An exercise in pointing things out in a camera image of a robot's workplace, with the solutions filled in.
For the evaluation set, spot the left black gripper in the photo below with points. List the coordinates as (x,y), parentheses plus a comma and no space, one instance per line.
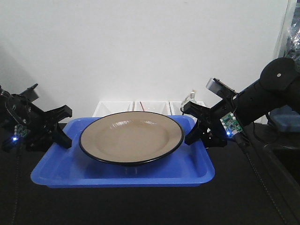
(18,110)

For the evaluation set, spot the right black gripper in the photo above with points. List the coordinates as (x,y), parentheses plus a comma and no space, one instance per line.
(208,128)

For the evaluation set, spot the blue plastic tray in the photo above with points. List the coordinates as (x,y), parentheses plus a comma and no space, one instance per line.
(188,166)

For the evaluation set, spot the beige enamel plate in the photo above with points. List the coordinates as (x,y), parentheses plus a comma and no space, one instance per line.
(131,138)

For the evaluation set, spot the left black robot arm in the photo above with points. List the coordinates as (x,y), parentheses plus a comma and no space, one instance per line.
(29,124)

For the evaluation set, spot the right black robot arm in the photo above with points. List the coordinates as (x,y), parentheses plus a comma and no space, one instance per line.
(278,85)

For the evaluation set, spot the right white storage bin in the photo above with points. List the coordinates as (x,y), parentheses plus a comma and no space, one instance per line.
(175,108)

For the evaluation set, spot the white storage bin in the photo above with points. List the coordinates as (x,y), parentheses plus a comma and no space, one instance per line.
(161,107)
(105,108)
(175,108)

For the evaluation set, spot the right green circuit board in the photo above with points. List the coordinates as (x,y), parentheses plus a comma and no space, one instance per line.
(230,124)

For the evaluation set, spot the green circuit board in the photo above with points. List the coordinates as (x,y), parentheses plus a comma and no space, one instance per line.
(20,130)
(230,124)

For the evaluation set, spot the left green circuit board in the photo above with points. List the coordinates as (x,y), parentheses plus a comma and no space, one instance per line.
(20,130)

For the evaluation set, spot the middle white storage bin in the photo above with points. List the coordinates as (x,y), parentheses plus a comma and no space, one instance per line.
(161,107)

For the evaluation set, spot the left white storage bin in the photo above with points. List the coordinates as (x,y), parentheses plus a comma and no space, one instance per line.
(105,108)

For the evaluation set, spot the black sink basin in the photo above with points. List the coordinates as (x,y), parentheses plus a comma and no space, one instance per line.
(288,157)

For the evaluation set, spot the clear plastic bag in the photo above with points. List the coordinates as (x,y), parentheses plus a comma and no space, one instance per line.
(292,46)

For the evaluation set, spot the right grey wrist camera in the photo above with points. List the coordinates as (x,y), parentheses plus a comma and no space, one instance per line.
(219,88)

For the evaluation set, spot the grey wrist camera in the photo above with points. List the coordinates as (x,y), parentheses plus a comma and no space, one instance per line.
(30,93)
(219,88)

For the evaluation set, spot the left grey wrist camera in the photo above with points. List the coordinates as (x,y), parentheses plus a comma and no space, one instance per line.
(30,93)

